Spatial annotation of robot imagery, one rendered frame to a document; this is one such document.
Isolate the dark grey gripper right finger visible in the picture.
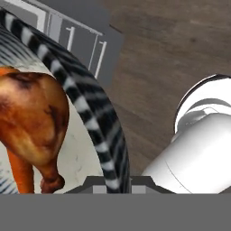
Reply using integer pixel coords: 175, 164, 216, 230
130, 175, 176, 194

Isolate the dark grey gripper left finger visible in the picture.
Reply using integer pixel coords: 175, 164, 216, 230
64, 175, 107, 194

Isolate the black white striped bowl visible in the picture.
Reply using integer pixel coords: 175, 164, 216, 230
0, 7, 132, 194

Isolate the orange carrot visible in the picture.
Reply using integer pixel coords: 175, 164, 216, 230
0, 66, 36, 194

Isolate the brown roasted chicken drumstick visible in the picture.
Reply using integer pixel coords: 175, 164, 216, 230
0, 70, 70, 194

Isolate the white rounded cylinder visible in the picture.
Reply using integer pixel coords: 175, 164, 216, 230
141, 73, 231, 194

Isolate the grey cupboard run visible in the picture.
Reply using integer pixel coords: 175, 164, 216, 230
0, 0, 125, 88

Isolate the white cupboard handle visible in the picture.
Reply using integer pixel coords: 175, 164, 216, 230
94, 41, 108, 79
65, 26, 76, 52

